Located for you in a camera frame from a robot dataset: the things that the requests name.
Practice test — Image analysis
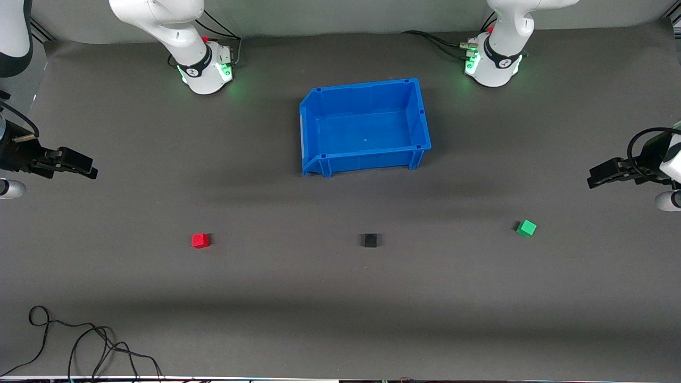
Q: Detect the blue plastic bin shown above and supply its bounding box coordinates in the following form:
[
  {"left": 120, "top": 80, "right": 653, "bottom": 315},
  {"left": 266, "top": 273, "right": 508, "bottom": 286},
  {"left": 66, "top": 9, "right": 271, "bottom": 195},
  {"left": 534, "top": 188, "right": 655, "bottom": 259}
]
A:
[{"left": 299, "top": 78, "right": 433, "bottom": 178}]

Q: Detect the black loose cable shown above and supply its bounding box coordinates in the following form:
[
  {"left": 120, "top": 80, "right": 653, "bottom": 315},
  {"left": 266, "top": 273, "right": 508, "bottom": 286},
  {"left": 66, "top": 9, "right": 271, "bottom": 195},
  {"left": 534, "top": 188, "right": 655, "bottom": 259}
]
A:
[
  {"left": 68, "top": 326, "right": 140, "bottom": 383},
  {"left": 0, "top": 305, "right": 163, "bottom": 383}
]

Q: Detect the black right arm base cable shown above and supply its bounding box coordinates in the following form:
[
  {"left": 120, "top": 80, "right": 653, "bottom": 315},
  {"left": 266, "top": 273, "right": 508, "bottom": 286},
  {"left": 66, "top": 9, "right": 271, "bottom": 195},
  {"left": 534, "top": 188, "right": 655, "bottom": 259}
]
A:
[{"left": 194, "top": 10, "right": 243, "bottom": 68}]

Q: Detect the black arm base cable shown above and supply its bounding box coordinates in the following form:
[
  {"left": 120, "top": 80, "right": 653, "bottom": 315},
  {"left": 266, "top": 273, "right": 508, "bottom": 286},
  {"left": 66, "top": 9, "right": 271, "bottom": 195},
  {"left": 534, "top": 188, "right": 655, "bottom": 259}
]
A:
[
  {"left": 401, "top": 30, "right": 477, "bottom": 60},
  {"left": 194, "top": 10, "right": 243, "bottom": 68}
]

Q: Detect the black left arm base cable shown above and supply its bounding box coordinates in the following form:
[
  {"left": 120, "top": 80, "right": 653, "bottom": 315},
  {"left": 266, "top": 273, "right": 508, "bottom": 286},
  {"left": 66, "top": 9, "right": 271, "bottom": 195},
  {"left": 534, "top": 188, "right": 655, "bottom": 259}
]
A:
[{"left": 401, "top": 30, "right": 477, "bottom": 60}]

